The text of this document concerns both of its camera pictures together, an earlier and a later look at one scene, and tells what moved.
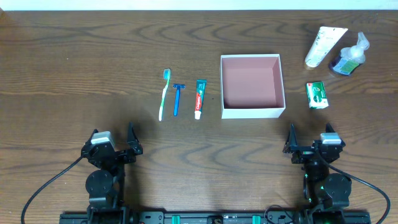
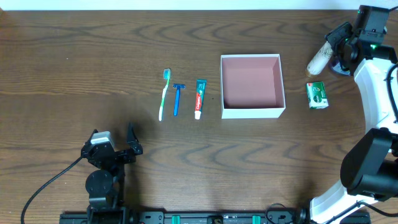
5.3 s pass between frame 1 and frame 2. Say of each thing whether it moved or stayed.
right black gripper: moved
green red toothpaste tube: stayed
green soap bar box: stayed
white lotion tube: moved
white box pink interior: stayed
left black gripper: stayed
